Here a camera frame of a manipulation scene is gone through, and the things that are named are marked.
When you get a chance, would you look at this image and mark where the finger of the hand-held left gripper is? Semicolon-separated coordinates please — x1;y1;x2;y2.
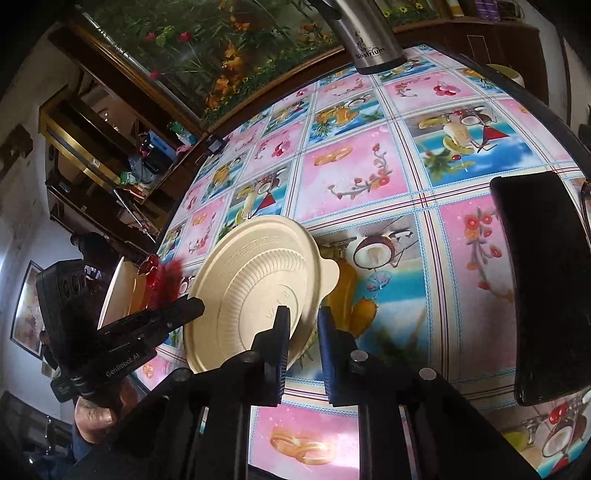
98;297;206;352

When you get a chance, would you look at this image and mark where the framed flower picture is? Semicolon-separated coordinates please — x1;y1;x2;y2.
74;0;451;125

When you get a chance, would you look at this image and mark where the black phone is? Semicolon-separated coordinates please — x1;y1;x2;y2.
489;172;591;408

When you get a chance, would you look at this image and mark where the dark wooden cabinet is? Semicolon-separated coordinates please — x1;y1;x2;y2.
392;16;551;95

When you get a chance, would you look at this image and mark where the beige ribbed bowl with tab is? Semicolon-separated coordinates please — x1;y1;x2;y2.
183;215;341;376

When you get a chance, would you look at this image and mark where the white foam plate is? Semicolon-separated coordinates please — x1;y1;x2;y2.
98;256;126;329

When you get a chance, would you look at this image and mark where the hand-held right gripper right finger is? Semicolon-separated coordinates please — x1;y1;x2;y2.
318;306;541;480

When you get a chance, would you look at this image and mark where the framed wall picture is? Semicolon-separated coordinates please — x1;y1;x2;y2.
10;260;48;359

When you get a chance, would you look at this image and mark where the person's left hand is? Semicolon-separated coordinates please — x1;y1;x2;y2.
73;391;123;443

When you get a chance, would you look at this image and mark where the red feather ornament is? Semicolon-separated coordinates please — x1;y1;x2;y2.
139;257;188;309

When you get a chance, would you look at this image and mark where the cream round container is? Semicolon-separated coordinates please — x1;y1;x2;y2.
486;64;526;88

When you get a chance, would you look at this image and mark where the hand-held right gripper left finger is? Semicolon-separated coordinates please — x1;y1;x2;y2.
65;307;293;480

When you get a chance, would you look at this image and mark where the printed fruit tablecloth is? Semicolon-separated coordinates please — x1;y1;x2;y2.
129;43;591;480

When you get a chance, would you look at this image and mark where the wooden shelf unit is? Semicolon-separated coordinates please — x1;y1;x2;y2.
39;85;206;247

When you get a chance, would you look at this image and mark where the stainless steel thermos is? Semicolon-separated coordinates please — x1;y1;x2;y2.
308;0;408;76

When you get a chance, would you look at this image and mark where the blue box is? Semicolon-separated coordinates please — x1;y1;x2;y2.
147;133;175;154

